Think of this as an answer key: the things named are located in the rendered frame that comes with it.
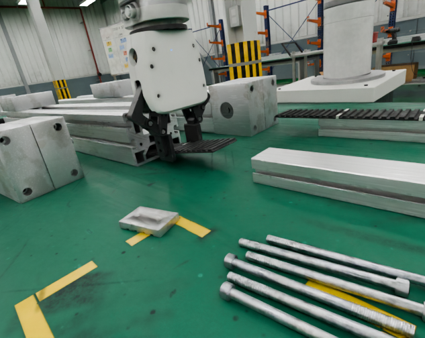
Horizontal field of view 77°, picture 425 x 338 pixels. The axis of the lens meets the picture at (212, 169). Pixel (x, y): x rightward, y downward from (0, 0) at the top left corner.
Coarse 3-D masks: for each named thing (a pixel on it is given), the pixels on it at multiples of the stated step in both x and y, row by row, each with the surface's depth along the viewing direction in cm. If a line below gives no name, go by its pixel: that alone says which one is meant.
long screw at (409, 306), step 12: (252, 252) 19; (264, 264) 18; (276, 264) 18; (288, 264) 18; (300, 276) 17; (312, 276) 16; (324, 276) 16; (336, 288) 16; (348, 288) 15; (360, 288) 15; (372, 288) 15; (384, 300) 14; (396, 300) 14; (408, 300) 14; (408, 312) 14; (420, 312) 13
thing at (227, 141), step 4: (224, 140) 36; (228, 140) 36; (232, 140) 36; (236, 140) 36; (216, 144) 35; (220, 144) 34; (224, 144) 35; (228, 144) 35; (208, 148) 34; (212, 148) 33; (216, 148) 34; (220, 148) 34; (204, 152) 34; (208, 152) 34; (212, 152) 33
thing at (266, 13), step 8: (304, 0) 694; (320, 0) 664; (376, 0) 592; (384, 0) 533; (392, 0) 570; (264, 8) 772; (320, 8) 671; (392, 8) 574; (264, 16) 780; (320, 16) 677; (392, 16) 579; (320, 24) 683; (392, 24) 584; (264, 32) 782; (296, 32) 736; (320, 32) 690; (384, 32) 564; (320, 40) 697; (320, 48) 704; (320, 56) 711; (384, 56) 581; (312, 64) 690; (320, 64) 718; (272, 72) 839
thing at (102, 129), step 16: (16, 112) 78; (32, 112) 68; (48, 112) 60; (64, 112) 54; (80, 112) 49; (96, 112) 46; (112, 112) 42; (80, 128) 51; (96, 128) 47; (112, 128) 43; (128, 128) 41; (80, 144) 54; (96, 144) 49; (112, 144) 45; (128, 144) 43; (144, 144) 43; (128, 160) 43; (144, 160) 43
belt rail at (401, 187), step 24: (264, 168) 29; (288, 168) 27; (312, 168) 26; (336, 168) 24; (360, 168) 24; (384, 168) 23; (408, 168) 22; (312, 192) 26; (336, 192) 25; (360, 192) 23; (384, 192) 23; (408, 192) 21
